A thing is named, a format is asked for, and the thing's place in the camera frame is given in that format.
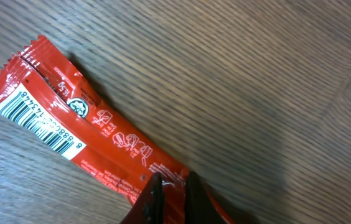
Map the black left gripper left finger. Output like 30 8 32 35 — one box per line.
120 172 165 224

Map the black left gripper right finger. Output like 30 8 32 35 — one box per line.
185 172 226 224

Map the red white candy stick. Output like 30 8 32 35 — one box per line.
0 35 232 223

